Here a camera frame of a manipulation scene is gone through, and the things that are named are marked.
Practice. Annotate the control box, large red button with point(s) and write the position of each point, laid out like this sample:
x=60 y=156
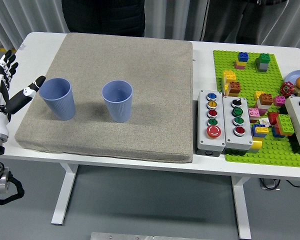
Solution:
x=203 y=141

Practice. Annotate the red toy brick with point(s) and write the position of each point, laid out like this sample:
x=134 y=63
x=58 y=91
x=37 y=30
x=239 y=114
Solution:
x=273 y=118

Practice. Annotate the yellow black floor tape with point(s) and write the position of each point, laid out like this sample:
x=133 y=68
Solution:
x=2 y=49

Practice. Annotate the dark green toy brick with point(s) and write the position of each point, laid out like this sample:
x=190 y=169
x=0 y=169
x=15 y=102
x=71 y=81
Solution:
x=263 y=58

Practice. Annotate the white table leg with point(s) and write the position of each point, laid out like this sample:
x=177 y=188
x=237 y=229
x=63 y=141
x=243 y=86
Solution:
x=63 y=192
x=242 y=212

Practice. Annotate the white control box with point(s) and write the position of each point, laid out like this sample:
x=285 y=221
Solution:
x=295 y=117

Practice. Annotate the brown toy brick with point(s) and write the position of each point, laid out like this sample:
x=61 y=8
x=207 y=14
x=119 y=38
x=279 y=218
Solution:
x=266 y=99
x=234 y=87

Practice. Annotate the grey toy brick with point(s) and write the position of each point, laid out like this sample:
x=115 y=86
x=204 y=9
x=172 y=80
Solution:
x=262 y=67

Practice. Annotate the blue toy brick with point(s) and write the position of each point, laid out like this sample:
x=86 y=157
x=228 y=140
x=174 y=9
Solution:
x=243 y=57
x=276 y=133
x=253 y=130

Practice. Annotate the light blue plate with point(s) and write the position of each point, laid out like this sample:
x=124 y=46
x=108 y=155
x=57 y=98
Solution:
x=293 y=75

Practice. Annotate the metal plate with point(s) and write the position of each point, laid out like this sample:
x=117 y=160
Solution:
x=120 y=236

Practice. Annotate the person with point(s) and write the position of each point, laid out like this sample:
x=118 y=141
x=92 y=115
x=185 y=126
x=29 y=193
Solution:
x=102 y=17
x=235 y=22

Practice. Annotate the light green toy brick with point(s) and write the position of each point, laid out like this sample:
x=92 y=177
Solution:
x=285 y=124

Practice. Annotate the ribbed blue cup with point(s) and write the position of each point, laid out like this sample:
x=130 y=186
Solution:
x=60 y=107
x=118 y=110

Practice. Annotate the grey-brown mat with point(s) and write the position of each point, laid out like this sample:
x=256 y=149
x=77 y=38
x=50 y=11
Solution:
x=130 y=62

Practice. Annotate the white toy brick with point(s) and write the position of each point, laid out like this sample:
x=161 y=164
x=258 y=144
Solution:
x=262 y=105

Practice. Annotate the magenta toy brick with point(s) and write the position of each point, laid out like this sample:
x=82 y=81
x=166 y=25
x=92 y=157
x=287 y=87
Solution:
x=279 y=101

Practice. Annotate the white curtain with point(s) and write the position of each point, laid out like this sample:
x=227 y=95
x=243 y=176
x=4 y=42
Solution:
x=27 y=15

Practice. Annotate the green brick baseplate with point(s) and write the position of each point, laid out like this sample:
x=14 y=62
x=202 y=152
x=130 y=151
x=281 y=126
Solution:
x=248 y=75

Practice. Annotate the control box with selector switch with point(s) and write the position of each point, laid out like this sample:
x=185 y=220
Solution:
x=231 y=141

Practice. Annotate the orange toy brick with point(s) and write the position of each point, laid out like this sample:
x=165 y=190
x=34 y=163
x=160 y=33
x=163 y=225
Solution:
x=278 y=129

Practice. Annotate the red valve wheel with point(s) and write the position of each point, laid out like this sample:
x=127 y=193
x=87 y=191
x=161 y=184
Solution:
x=286 y=88

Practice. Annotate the yellow round toy brick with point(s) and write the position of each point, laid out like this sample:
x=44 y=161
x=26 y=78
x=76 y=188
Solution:
x=255 y=145

